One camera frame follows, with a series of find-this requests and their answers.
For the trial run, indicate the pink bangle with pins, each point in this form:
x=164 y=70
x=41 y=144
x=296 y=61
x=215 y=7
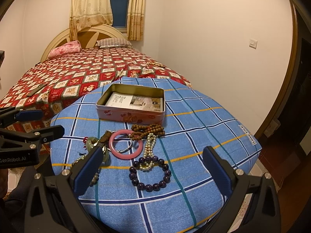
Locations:
x=133 y=153

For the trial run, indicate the left beige curtain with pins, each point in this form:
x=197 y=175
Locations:
x=88 y=13

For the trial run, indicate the cream wooden headboard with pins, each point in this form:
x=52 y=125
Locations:
x=87 y=37

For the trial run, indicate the window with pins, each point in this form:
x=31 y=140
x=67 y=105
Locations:
x=119 y=12

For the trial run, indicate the brown strap wristwatch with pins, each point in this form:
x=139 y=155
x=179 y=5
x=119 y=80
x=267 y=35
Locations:
x=104 y=140

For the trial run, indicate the pink floral pillow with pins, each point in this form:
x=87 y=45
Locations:
x=67 y=48

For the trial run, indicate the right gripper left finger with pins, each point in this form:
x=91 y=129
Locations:
x=52 y=203

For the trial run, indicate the gold beads on bed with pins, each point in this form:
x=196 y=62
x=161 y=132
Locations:
x=156 y=64

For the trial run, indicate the pink metal tin box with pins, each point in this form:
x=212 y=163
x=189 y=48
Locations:
x=130 y=116

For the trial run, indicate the striped pillow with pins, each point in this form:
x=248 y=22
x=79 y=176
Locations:
x=113 y=43

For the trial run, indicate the beige curtain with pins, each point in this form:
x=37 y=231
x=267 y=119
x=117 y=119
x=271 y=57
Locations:
x=88 y=13
x=135 y=20

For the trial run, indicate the red patterned bedspread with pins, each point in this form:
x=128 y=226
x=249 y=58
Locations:
x=56 y=83

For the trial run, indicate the white wall switch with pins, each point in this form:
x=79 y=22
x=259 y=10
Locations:
x=253 y=43

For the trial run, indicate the blue plaid cushion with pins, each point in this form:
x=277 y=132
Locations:
x=192 y=122

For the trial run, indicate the right beige curtain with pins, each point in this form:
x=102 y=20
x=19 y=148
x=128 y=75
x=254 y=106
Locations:
x=135 y=20

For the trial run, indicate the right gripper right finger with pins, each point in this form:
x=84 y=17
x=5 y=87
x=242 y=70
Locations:
x=263 y=212

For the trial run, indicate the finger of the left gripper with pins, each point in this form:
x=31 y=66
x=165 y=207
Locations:
x=11 y=115
x=17 y=139

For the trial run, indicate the silver bangle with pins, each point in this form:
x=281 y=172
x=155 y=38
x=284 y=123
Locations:
x=122 y=143

